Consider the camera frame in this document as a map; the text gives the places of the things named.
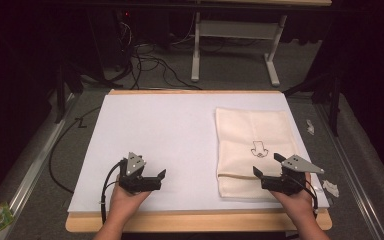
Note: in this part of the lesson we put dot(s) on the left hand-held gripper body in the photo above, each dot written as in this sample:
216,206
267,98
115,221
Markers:
134,181

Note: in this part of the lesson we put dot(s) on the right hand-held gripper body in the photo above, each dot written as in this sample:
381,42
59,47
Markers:
286,181

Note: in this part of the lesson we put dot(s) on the person's left hand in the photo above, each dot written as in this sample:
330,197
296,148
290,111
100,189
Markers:
123,203

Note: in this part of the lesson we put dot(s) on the person's right hand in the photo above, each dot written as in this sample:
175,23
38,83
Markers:
298,205

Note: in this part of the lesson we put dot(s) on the white mat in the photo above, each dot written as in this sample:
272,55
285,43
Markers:
166,133

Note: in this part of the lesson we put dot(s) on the small white paper scrap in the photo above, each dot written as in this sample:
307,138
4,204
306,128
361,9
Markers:
310,127

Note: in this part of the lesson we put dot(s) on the cream cloth with line drawing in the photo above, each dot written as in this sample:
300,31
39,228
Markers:
246,126

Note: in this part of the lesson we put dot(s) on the crumpled white paper scrap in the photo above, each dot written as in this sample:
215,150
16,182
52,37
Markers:
331,188

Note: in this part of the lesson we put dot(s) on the black stand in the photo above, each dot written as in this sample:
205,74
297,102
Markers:
333,100
61,93

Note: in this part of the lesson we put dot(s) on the metal floor rail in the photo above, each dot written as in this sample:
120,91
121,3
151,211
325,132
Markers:
30,173
350,173

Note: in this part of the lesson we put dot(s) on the white metal desk frame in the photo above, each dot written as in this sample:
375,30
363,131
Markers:
196,50

